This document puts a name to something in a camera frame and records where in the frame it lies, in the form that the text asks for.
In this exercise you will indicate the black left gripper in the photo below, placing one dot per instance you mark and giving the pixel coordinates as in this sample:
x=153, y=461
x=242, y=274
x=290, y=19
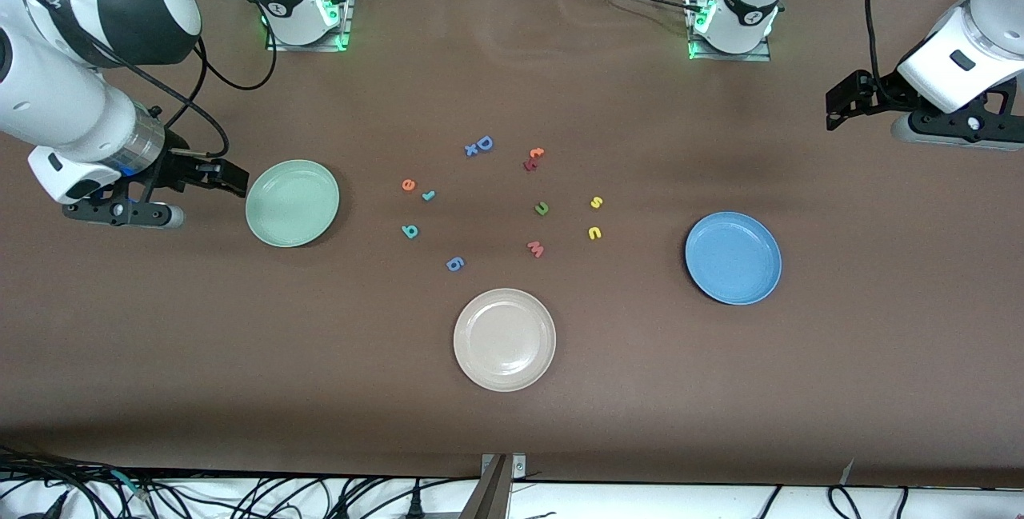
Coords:
x=882, y=94

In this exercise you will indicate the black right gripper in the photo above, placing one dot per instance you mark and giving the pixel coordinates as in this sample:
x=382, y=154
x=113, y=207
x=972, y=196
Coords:
x=177, y=163

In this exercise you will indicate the teal foam letter g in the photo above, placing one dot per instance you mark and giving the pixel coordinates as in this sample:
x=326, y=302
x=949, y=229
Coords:
x=413, y=234

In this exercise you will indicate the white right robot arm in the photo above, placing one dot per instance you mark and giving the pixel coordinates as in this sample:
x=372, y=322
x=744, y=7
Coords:
x=72, y=111

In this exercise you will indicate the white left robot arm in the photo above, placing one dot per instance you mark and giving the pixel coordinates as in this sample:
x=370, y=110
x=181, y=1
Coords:
x=992, y=7

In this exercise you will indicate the pale green plate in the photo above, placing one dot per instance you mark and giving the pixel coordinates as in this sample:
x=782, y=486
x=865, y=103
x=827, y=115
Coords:
x=292, y=203

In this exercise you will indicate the blue plate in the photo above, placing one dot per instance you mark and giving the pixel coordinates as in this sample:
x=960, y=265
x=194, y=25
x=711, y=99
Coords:
x=733, y=257

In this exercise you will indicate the blue foam letter g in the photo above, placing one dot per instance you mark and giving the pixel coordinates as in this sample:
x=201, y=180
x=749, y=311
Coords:
x=459, y=262

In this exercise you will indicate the blue foam letter D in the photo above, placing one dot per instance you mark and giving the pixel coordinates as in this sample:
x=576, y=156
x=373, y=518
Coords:
x=480, y=144

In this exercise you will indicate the pink foam letter w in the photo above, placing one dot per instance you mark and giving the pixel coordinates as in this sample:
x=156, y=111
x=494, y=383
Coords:
x=535, y=249

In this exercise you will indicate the beige plate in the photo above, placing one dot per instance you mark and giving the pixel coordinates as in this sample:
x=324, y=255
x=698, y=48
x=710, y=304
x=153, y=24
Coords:
x=504, y=339

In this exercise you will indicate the black power plug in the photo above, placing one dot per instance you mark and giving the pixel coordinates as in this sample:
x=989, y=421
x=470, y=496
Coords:
x=414, y=505

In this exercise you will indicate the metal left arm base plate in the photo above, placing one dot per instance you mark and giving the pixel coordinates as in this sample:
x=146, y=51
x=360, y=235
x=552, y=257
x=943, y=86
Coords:
x=760, y=57

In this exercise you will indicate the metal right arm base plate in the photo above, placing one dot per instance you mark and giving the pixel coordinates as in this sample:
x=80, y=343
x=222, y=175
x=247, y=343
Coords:
x=346, y=15

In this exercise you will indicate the metal clamp bracket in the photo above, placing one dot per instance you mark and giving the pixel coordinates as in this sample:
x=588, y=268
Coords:
x=492, y=495

